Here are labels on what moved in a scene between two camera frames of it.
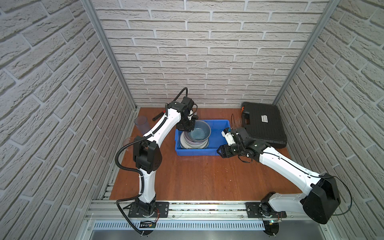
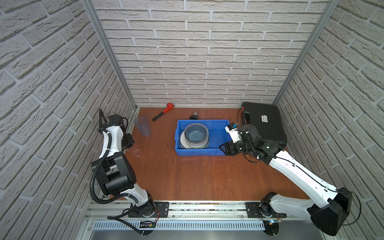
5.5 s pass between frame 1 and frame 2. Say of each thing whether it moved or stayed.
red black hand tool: stayed
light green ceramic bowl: stayed
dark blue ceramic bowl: moved
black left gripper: moved
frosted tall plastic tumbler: stayed
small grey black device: stayed
